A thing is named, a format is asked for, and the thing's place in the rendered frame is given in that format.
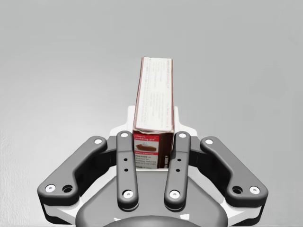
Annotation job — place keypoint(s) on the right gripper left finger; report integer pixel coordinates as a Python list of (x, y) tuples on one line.
[(125, 170)]

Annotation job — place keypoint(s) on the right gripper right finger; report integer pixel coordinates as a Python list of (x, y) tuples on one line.
[(177, 170)]

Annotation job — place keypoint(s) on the red and white carton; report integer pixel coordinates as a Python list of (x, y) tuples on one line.
[(155, 106)]

